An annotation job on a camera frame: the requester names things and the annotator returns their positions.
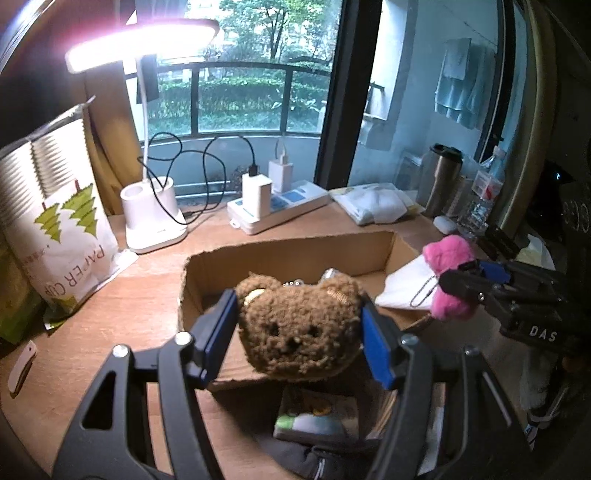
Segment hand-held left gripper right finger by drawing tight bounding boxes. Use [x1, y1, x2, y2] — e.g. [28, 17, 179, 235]
[360, 300, 543, 480]

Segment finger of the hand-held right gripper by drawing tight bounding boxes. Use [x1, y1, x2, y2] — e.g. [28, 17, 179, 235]
[438, 268, 506, 321]
[475, 225, 520, 287]

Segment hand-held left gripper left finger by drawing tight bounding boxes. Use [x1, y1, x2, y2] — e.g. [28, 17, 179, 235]
[51, 288, 241, 480]

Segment pink plush keychain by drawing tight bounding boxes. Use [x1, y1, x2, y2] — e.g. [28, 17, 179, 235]
[410, 234, 481, 322]

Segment brown teddy bear plush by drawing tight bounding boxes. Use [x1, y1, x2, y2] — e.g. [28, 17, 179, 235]
[235, 271, 365, 383]

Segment cardboard box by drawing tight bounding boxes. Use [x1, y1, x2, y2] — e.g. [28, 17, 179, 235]
[178, 230, 448, 393]

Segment yellow paper sheet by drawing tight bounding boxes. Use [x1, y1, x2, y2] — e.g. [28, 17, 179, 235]
[519, 233, 557, 271]

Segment clear water bottle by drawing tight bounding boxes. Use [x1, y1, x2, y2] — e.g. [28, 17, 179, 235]
[457, 147, 507, 241]

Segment small printed packet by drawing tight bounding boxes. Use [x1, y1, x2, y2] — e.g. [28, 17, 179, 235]
[272, 385, 361, 441]

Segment steel travel tumbler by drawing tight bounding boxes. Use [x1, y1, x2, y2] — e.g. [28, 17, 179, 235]
[422, 144, 464, 219]

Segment white packet of cloth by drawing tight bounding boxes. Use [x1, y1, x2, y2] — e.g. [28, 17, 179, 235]
[330, 183, 423, 226]

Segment white desk lamp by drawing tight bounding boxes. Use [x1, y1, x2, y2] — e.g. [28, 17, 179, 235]
[65, 18, 220, 254]

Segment dark grey cloth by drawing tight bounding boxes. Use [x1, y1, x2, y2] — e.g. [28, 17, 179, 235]
[259, 436, 384, 480]

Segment white power strip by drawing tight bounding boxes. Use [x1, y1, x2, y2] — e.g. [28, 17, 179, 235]
[226, 181, 331, 236]

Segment large white charger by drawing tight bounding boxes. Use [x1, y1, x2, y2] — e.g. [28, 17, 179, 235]
[242, 173, 273, 219]

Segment small white charger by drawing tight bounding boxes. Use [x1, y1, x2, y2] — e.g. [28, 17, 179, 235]
[269, 138, 294, 193]

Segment paper cup package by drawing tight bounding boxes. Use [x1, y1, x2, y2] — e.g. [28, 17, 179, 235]
[0, 104, 120, 319]

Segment hanging light towels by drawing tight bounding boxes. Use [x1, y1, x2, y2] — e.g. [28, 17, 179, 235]
[434, 38, 497, 130]

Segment yellow curtain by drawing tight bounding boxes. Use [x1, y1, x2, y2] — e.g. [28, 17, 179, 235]
[83, 69, 146, 217]

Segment white utility knife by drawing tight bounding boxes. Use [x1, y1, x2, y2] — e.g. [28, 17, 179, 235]
[9, 340, 38, 398]

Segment green package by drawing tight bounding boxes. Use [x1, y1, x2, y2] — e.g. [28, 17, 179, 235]
[0, 240, 47, 344]

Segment balcony railing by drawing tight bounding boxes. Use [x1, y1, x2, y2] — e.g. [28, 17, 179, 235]
[139, 62, 333, 139]

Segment black cable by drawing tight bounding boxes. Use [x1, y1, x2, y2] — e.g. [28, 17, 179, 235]
[139, 133, 257, 227]

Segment gold curved frame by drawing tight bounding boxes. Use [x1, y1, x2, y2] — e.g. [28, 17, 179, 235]
[501, 0, 561, 232]

